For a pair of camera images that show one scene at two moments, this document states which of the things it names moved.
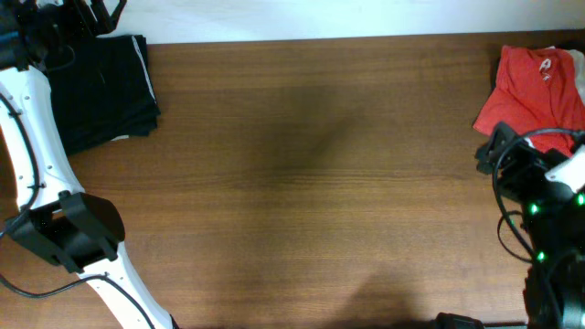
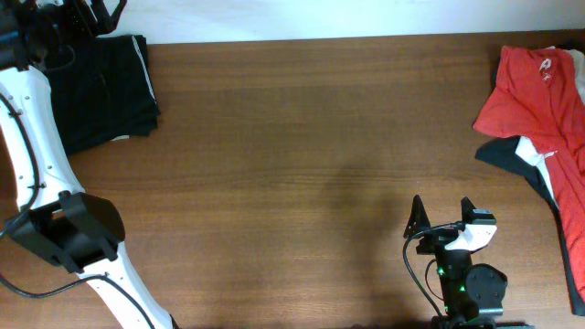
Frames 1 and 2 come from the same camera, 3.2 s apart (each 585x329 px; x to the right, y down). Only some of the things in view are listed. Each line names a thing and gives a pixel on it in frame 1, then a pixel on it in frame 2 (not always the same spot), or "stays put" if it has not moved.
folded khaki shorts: (123, 136) stays put
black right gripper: (532, 164) -> (436, 239)
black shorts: (105, 90) stays put
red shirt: (537, 90) stays put
